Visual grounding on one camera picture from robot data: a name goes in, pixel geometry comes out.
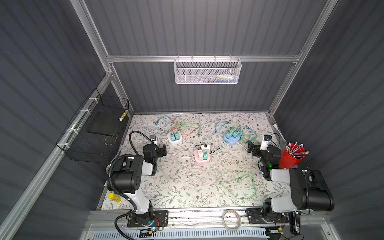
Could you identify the white wire mesh basket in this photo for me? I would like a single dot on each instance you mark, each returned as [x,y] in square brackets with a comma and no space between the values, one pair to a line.
[207,71]

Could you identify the black wire basket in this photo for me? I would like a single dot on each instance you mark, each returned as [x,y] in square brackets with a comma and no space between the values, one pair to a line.
[97,132]

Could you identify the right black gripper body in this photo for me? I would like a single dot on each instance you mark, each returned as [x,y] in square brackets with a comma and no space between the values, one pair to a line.
[255,150]

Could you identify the red pen cup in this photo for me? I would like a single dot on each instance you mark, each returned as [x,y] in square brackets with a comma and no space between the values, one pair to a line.
[292,155]

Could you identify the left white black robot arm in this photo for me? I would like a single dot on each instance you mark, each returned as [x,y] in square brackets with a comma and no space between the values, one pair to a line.
[124,179]

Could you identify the yellow bottle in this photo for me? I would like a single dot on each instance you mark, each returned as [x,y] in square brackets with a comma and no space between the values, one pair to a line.
[114,197]

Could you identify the white charger plug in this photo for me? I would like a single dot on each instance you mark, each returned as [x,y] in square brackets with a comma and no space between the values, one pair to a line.
[205,147]

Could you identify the pink power strip cube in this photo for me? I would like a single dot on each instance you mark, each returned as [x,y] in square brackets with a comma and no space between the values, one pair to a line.
[199,157]

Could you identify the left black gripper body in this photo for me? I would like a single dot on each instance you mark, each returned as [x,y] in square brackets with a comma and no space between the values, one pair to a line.
[162,150]

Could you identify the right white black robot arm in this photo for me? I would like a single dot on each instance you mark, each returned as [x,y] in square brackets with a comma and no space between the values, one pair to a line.
[308,188]

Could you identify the white power strip cube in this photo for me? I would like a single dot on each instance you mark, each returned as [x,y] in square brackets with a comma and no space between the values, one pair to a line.
[176,142]

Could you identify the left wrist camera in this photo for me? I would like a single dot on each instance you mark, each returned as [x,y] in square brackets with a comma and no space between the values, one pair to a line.
[154,139]

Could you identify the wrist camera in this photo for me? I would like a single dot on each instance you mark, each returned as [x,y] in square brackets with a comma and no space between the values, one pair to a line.
[265,142]
[154,139]

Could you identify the blue power strip cube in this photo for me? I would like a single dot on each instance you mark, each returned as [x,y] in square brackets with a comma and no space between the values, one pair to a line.
[231,141]

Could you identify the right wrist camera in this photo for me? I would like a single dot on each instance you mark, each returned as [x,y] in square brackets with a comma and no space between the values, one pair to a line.
[265,142]

